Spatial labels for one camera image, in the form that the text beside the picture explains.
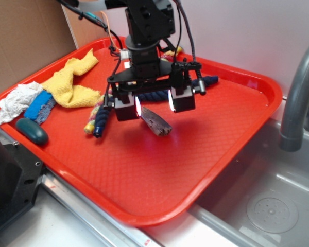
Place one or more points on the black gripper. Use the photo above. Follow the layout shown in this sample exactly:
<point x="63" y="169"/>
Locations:
<point x="140" y="71"/>

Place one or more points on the brown wood chip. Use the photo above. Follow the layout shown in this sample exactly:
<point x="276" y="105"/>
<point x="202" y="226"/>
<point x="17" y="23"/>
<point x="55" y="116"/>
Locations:
<point x="156" y="123"/>

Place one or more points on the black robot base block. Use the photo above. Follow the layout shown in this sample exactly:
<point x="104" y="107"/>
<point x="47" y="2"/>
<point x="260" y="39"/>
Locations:
<point x="20" y="176"/>

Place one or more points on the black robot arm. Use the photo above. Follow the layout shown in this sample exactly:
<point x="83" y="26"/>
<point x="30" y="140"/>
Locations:
<point x="149" y="23"/>

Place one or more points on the red plastic tray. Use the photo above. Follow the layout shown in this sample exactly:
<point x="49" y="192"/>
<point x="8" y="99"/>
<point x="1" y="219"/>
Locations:
<point x="142" y="179"/>

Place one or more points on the yellow cloth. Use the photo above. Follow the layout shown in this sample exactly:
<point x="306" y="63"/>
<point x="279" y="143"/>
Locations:
<point x="65" y="92"/>

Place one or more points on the blue sponge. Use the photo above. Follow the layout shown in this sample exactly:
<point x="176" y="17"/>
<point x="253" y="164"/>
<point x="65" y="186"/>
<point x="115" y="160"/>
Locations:
<point x="40" y="108"/>

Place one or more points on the dark green oval soap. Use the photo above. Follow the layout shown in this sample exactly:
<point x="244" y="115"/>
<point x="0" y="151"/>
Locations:
<point x="34" y="132"/>

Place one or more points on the grey faucet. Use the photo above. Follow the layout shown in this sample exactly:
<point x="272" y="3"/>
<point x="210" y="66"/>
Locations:
<point x="296" y="112"/>

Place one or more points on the white crumpled paper towel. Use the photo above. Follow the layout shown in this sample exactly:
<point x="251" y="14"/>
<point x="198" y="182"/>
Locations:
<point x="18" y="100"/>

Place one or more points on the grey plastic sink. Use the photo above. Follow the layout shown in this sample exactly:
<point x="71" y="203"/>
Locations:
<point x="261" y="166"/>

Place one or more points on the brown cardboard panel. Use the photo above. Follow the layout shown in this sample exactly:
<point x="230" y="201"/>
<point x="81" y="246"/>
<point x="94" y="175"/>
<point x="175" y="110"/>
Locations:
<point x="34" y="34"/>

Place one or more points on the round sink drain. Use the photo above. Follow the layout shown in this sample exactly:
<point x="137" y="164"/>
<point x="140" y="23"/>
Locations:
<point x="272" y="212"/>

